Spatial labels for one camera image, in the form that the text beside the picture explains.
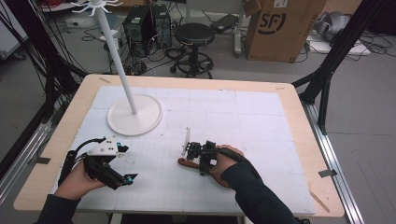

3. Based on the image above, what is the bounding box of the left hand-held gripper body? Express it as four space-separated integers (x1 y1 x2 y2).
82 137 126 190

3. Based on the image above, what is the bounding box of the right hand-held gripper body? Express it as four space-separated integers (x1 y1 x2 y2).
181 126 219 169

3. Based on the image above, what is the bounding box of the brown wooden spoon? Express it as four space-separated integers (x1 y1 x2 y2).
177 157 202 171

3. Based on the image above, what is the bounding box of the person's right hand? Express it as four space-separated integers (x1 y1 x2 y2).
208 144 248 189

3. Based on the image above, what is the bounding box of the person's left hand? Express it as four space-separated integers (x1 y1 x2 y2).
53 160 107 201

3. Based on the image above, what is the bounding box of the white hook stand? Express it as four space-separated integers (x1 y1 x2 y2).
70 0 163 137

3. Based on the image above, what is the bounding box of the white grid mat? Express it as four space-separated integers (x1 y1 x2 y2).
50 85 318 217

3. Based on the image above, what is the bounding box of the black round stool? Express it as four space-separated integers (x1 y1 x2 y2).
169 21 217 79

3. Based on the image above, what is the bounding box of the large black computer tower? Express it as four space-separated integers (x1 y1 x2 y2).
122 5 154 59

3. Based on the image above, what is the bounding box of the tan tape strip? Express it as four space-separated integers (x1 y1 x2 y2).
309 190 331 214

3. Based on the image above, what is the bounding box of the white stand leg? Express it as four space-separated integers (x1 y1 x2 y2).
233 0 247 57

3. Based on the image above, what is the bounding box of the slim black computer tower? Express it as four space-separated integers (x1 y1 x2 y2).
151 3 173 49

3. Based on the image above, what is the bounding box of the black flat device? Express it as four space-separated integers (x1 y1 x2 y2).
209 13 239 35

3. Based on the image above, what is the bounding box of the brown cardboard box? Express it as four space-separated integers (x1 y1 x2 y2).
244 0 328 63

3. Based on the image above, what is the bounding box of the white floor board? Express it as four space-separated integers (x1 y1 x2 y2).
306 33 372 57

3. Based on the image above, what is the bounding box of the grey bundled object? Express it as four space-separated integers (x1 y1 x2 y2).
312 10 352 42

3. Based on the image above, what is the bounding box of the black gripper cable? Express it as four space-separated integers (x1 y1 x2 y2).
74 136 107 157

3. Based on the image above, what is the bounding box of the aluminium rail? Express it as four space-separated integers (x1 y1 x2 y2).
300 100 365 224
0 122 52 203

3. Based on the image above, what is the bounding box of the black metal frame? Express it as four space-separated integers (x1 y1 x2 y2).
291 0 390 135
0 0 89 125

